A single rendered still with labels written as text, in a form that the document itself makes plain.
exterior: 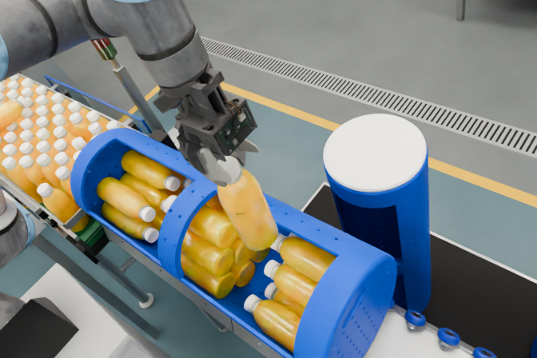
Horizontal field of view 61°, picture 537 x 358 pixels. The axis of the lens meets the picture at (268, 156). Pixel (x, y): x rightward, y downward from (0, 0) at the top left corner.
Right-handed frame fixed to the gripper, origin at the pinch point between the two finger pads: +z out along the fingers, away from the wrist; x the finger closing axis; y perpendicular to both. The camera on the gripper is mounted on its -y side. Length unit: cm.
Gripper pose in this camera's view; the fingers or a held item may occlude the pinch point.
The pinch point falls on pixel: (228, 168)
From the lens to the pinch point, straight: 71.5
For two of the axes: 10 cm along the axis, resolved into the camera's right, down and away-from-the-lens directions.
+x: 6.0, -6.9, 4.0
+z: 2.9, 6.6, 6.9
